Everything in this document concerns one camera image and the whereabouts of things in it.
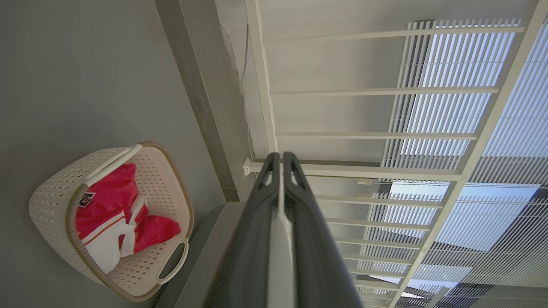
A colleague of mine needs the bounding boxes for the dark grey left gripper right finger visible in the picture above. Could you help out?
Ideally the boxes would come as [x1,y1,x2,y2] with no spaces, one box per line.
[283,151,364,308]

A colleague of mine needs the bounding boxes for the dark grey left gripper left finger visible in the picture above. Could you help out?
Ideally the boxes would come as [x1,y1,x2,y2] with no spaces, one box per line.
[219,152,281,308]

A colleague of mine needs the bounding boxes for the white slatted window blinds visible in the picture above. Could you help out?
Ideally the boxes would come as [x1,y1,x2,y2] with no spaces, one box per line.
[355,17,548,308]

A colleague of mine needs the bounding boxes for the grey concrete wall base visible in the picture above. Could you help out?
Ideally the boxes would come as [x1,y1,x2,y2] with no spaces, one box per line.
[154,0,240,202]

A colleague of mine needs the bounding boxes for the red and white garment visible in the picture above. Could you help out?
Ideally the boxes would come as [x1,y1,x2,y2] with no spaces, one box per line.
[75,163,182,274]

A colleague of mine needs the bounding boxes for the cream perforated plastic laundry basket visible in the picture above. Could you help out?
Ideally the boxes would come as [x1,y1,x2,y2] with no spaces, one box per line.
[29,141,195,303]

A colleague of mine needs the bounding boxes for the thin white cable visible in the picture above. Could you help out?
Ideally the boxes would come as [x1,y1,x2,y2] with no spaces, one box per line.
[239,24,255,160]

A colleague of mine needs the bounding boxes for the white ladder-like rack frame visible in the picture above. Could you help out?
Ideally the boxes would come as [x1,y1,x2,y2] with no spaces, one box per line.
[242,0,548,308]

